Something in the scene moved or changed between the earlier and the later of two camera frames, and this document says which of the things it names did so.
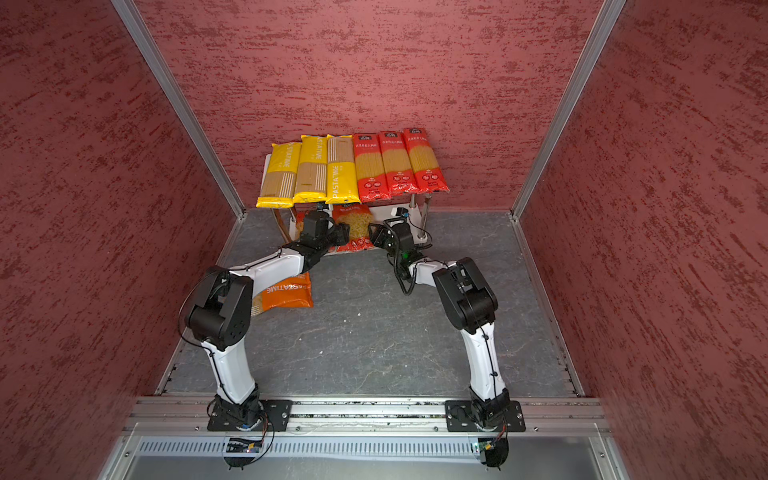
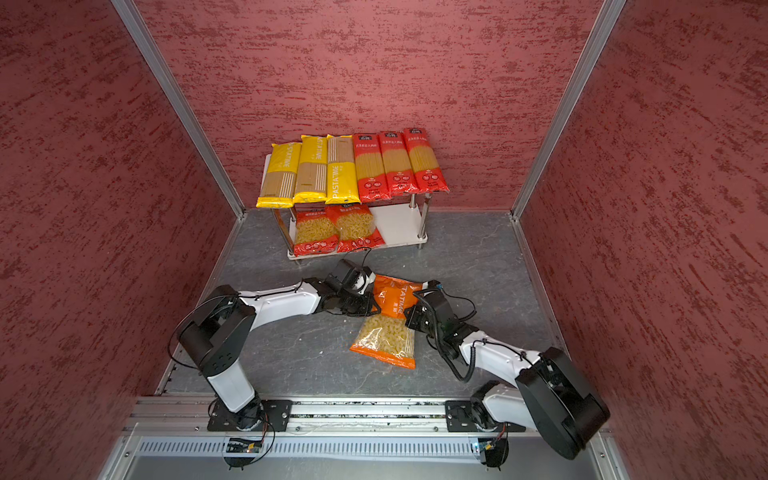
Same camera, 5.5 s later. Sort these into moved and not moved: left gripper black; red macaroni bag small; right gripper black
Moved: right gripper black; left gripper black
Not moved: red macaroni bag small
